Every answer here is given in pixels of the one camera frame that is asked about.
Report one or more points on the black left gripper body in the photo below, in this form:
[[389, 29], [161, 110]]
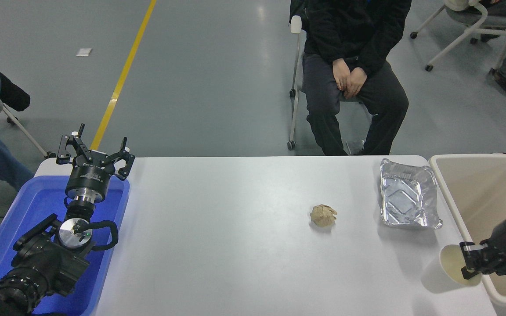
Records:
[[89, 175]]

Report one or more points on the white paper cup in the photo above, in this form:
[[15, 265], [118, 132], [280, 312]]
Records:
[[450, 263]]

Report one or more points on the person's left hand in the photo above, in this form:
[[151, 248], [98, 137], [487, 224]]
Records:
[[356, 83]]

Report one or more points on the person's right hand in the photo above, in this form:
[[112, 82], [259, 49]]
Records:
[[341, 74]]

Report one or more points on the grey seat chair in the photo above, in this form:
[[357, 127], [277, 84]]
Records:
[[24, 134]]

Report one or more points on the blue plastic tray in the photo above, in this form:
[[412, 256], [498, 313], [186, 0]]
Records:
[[37, 202]]

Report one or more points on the large pale plastic bin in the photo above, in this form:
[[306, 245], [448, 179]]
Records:
[[477, 193]]

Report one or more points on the silver foil tray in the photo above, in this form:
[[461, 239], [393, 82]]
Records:
[[406, 197]]

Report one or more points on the white paper scrap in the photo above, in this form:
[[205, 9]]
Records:
[[84, 52]]

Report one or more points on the crumpled tan paper ball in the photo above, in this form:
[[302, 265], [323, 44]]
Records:
[[323, 216]]

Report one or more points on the clear plastic container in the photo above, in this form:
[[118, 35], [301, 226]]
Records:
[[355, 147]]

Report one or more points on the white frame chair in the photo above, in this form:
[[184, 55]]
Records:
[[472, 26], [296, 66]]

